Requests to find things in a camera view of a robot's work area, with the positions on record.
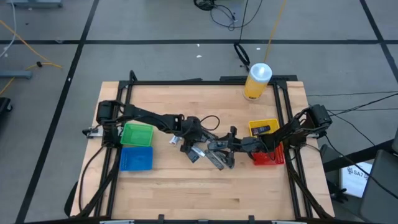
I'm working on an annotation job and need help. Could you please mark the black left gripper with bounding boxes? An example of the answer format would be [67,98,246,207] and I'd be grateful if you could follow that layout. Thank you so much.
[179,116,219,154]

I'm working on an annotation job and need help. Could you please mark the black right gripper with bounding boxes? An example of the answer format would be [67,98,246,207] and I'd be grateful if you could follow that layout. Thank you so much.
[224,125,266,170]

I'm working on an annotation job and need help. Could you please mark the black brush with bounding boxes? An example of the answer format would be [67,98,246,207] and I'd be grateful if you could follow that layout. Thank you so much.
[206,140,231,151]

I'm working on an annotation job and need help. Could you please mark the grey pouch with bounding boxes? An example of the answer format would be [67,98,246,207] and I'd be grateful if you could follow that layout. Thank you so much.
[186,148,201,164]

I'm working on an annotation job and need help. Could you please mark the black comb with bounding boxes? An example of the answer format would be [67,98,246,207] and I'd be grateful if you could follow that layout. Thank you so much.
[204,150,226,171]

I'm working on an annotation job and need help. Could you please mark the dark small toiletry bottle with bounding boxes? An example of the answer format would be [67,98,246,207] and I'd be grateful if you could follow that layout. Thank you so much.
[251,124,271,136]

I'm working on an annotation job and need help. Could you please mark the red plastic basket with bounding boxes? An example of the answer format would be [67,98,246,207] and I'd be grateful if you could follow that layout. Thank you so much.
[251,142,285,166]

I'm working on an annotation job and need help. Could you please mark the yellow plastic basket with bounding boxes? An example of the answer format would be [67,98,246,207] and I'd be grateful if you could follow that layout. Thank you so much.
[248,118,280,138]

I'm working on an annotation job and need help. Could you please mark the green plastic basket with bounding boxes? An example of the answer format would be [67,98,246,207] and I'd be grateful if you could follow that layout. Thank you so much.
[119,123,155,147]

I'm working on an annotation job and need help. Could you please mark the blue plastic basket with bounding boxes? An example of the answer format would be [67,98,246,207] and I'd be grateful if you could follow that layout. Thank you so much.
[119,146,154,172]

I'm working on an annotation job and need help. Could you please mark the yellow canister with white lid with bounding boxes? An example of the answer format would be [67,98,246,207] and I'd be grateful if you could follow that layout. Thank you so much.
[243,62,274,101]

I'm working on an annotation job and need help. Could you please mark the white printed sign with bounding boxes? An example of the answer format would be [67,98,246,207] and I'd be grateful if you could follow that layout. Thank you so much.
[340,161,374,198]

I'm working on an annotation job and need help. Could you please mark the grey chair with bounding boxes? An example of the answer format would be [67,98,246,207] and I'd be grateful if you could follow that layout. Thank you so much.
[360,127,398,224]

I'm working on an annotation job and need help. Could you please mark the grey table foot bar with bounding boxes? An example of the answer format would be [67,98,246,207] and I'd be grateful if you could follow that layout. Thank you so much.
[6,0,63,9]
[0,70,34,80]

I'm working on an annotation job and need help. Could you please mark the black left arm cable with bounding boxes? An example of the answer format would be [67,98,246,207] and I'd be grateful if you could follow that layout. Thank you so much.
[200,114,221,132]

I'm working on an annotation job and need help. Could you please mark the black aluminium table frame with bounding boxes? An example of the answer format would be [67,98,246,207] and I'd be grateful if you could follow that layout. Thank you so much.
[74,70,335,220]

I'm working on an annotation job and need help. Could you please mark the black strap loop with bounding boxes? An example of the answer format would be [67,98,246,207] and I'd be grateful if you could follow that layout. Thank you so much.
[233,42,251,72]

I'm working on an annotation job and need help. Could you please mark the silver metal bracket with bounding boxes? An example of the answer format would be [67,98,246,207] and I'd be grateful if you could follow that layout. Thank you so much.
[82,126,104,138]

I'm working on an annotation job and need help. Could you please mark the yellow floor cable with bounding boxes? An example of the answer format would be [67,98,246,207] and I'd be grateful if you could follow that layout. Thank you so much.
[0,19,63,96]
[263,0,289,64]

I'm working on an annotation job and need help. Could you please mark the black floor cable tangle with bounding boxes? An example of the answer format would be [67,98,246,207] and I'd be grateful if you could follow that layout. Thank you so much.
[193,0,264,32]

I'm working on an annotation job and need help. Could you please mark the white floor cable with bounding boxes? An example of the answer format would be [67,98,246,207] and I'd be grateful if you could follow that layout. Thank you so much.
[0,0,17,59]

